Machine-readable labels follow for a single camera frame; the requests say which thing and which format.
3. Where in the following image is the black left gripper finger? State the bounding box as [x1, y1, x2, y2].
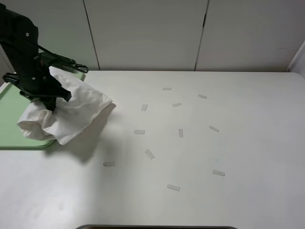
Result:
[56, 87, 71, 102]
[40, 97, 57, 111]

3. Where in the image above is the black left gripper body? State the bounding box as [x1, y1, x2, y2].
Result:
[2, 65, 62, 98]

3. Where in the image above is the white short sleeve t-shirt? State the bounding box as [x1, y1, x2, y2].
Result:
[17, 67, 112, 145]

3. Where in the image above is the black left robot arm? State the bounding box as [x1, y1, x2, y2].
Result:
[0, 4, 71, 111]

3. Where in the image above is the light green plastic tray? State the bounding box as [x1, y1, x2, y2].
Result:
[0, 71, 86, 151]

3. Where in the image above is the clear tape marker upper left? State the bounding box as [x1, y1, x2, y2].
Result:
[142, 104, 148, 111]

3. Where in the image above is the clear tape marker middle left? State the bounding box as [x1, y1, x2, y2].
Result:
[134, 130, 145, 135]

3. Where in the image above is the clear tape marker lower left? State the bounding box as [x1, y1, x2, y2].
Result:
[103, 161, 115, 167]

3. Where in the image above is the clear tape marker centre upright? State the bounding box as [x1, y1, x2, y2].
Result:
[178, 129, 183, 138]

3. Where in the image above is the clear tape marker bottom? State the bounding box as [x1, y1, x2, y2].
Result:
[167, 184, 180, 191]

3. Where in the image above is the clear tape marker lower right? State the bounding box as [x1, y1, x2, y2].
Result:
[212, 169, 225, 177]

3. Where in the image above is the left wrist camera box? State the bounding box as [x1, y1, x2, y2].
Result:
[40, 52, 77, 73]

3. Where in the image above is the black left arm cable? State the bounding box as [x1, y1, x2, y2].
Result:
[0, 31, 89, 73]

